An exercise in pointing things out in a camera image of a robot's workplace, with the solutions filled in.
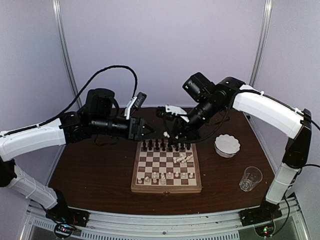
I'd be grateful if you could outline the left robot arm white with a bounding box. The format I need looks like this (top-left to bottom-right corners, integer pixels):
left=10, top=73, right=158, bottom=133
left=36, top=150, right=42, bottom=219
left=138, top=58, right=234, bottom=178
left=0, top=88, right=155, bottom=222

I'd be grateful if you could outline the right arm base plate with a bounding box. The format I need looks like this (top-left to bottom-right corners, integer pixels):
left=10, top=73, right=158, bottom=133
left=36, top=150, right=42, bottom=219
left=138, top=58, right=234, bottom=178
left=239, top=207, right=283, bottom=227

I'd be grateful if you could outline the white king chess piece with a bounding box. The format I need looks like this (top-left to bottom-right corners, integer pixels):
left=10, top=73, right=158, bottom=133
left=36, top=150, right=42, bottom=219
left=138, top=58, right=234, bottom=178
left=173, top=154, right=193, bottom=163

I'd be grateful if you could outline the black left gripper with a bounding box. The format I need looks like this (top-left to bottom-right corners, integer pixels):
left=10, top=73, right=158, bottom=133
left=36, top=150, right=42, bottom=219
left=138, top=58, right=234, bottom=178
left=91, top=115, right=162, bottom=142

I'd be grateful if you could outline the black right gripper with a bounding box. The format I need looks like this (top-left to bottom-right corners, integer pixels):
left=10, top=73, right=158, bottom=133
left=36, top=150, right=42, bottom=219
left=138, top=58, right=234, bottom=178
left=168, top=95, right=223, bottom=145

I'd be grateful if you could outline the aluminium front rail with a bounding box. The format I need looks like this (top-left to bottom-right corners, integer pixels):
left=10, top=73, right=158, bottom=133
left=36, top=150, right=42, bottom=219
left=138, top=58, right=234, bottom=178
left=18, top=197, right=311, bottom=240

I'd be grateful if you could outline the clear plastic cup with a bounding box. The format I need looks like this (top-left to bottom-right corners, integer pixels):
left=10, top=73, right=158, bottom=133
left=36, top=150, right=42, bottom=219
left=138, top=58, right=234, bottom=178
left=239, top=166, right=263, bottom=192

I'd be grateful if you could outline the white scalloped bowl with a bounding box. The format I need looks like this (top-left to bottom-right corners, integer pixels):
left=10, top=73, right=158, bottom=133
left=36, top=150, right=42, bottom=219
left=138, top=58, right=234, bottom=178
left=214, top=134, right=241, bottom=158

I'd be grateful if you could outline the left aluminium corner post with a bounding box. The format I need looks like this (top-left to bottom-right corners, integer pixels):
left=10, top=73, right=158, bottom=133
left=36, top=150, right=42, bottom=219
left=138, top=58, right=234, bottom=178
left=52, top=0, right=79, bottom=98

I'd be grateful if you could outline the aluminium corner post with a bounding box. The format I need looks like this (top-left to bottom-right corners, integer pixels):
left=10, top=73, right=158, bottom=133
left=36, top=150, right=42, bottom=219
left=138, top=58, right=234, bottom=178
left=249, top=0, right=273, bottom=87
left=52, top=0, right=79, bottom=98

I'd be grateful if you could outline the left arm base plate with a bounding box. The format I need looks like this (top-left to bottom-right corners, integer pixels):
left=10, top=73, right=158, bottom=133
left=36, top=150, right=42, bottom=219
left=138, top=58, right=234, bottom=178
left=44, top=203, right=90, bottom=227

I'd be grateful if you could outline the dark rook far piece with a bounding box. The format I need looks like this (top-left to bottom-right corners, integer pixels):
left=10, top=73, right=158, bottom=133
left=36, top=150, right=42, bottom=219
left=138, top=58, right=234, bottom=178
left=142, top=140, right=147, bottom=152

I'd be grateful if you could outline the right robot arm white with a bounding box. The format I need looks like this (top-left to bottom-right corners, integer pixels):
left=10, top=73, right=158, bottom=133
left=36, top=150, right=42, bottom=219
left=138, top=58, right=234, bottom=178
left=165, top=72, right=315, bottom=221

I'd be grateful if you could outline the wooden chess board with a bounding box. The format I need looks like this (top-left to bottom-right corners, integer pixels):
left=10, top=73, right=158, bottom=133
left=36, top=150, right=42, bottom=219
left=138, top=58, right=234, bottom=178
left=131, top=139, right=202, bottom=194

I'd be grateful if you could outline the white bishop off board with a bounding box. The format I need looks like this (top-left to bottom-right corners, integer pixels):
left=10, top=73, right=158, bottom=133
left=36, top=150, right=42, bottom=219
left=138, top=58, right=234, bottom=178
left=163, top=131, right=170, bottom=138

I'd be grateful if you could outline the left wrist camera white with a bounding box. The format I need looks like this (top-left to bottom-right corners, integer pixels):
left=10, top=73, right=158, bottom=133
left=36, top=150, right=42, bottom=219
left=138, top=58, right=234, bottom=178
left=124, top=92, right=147, bottom=120

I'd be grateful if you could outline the right aluminium corner post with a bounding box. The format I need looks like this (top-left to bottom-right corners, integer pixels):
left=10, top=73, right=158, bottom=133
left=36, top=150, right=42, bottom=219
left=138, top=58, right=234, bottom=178
left=249, top=0, right=273, bottom=87

